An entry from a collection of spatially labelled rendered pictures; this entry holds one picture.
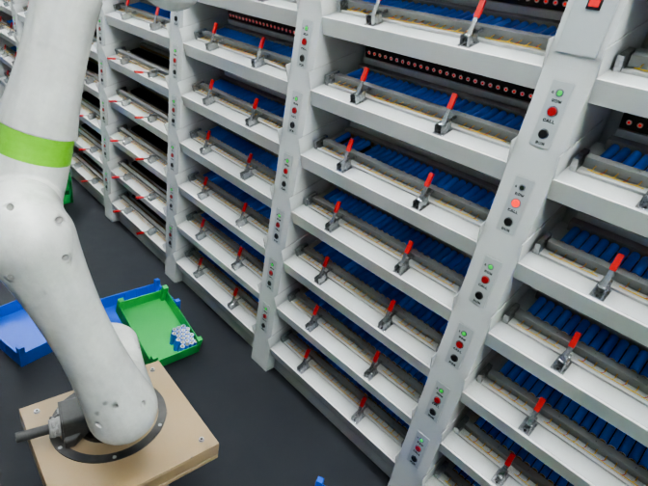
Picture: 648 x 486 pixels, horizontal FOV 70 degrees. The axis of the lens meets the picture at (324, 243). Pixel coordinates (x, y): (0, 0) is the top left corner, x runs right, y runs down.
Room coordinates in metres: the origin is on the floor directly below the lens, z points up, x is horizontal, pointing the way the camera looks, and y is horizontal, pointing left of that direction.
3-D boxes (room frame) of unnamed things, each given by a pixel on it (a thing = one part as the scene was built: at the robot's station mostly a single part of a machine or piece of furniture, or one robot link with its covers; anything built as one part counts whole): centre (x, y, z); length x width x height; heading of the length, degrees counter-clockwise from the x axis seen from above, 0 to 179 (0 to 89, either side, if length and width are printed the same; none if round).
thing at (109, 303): (1.53, 0.72, 0.04); 0.30 x 0.20 x 0.08; 140
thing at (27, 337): (1.30, 1.03, 0.04); 0.30 x 0.20 x 0.08; 63
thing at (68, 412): (0.72, 0.47, 0.36); 0.26 x 0.15 x 0.06; 127
